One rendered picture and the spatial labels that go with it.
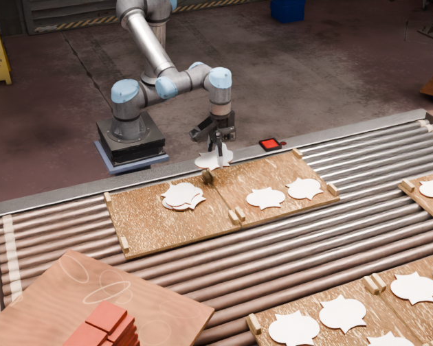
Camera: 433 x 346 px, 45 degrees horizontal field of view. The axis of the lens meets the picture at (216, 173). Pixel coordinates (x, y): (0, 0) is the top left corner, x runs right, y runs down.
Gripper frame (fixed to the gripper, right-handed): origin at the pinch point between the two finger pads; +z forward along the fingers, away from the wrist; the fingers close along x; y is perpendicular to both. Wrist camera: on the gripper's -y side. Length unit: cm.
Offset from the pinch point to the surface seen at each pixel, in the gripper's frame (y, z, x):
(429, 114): 115, 10, 14
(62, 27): -4, 103, 465
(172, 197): -18.0, 9.8, -4.5
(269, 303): -5, 14, -59
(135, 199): -30.6, 12.4, 2.7
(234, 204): 2.7, 12.0, -13.7
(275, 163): 29.1, 11.8, 4.6
